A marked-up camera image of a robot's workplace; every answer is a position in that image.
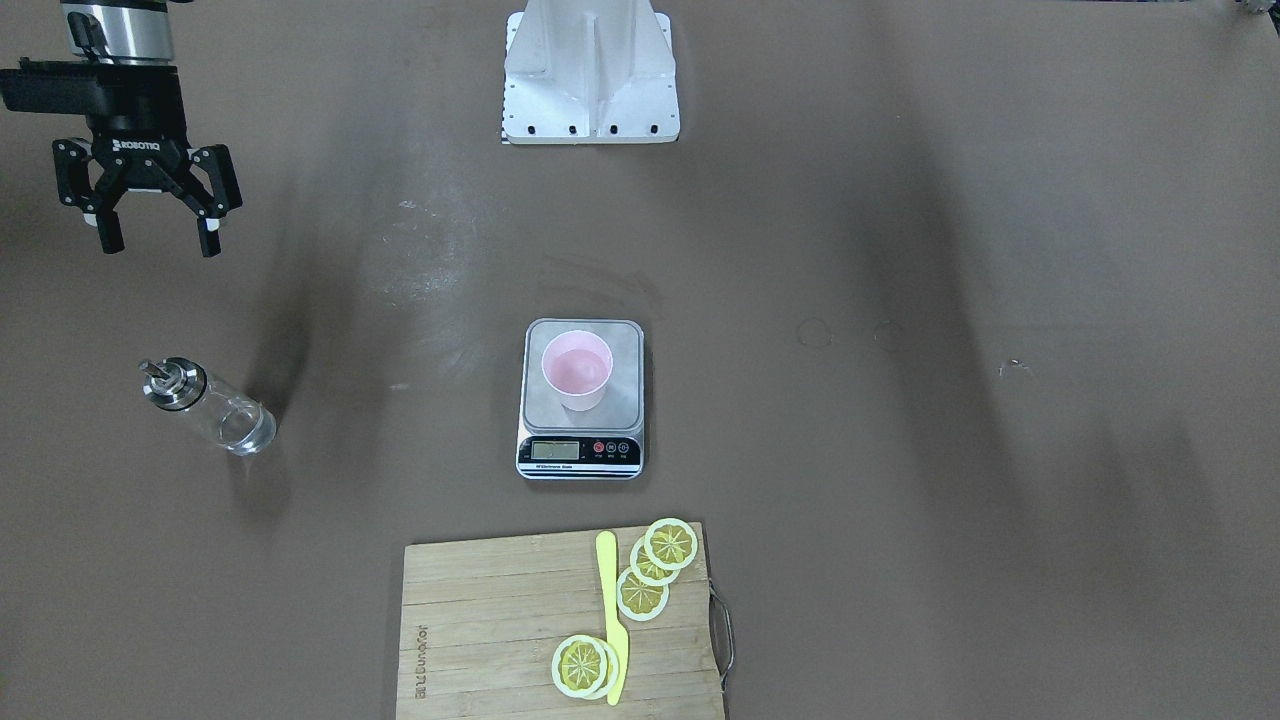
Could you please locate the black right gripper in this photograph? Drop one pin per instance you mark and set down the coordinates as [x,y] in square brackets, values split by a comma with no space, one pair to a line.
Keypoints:
[140,150]

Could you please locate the glass sauce bottle metal spout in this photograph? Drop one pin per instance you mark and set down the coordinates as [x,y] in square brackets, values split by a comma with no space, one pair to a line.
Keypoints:
[212,408]

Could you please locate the pink plastic cup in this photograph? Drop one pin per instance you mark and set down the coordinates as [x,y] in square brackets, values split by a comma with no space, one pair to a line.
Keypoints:
[578,365]

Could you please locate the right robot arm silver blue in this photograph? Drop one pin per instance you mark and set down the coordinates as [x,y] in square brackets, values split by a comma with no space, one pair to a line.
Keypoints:
[123,33]

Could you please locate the digital kitchen scale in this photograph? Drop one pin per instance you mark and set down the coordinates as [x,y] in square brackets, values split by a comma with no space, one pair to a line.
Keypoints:
[604,443]

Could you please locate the bamboo cutting board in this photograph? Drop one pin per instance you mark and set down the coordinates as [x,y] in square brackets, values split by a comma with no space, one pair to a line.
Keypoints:
[481,619]

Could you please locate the lemon slice top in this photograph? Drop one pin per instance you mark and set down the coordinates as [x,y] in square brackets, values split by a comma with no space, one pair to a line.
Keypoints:
[671,543]

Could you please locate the lemon slice bottom pair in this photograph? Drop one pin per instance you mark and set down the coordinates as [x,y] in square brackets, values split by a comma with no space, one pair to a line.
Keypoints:
[585,668]

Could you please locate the yellow plastic knife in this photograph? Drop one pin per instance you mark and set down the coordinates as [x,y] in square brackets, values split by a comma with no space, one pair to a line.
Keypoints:
[616,634]

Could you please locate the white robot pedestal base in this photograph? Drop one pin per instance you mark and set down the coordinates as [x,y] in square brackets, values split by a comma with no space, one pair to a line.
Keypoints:
[589,73]

